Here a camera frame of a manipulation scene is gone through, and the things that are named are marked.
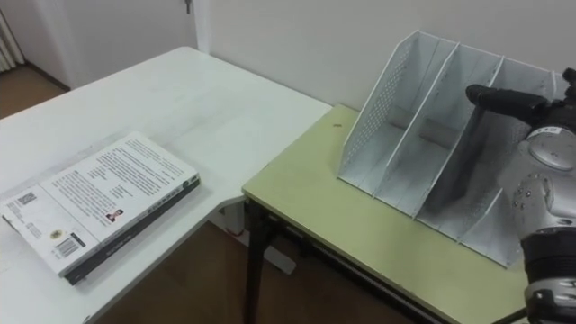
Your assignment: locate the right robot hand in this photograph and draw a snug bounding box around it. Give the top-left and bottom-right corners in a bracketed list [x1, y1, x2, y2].
[464, 67, 576, 134]

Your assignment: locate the white mesh file organizer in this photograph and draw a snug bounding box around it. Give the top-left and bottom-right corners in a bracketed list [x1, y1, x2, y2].
[337, 30, 569, 269]

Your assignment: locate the green table with black legs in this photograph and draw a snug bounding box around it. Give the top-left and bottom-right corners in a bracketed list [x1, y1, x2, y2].
[241, 103, 532, 324]

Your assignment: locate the white desk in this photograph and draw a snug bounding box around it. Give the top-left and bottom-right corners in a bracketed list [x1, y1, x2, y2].
[0, 46, 333, 324]

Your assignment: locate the white paperback book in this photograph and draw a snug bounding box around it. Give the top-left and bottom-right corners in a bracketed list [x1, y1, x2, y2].
[0, 130, 202, 286]

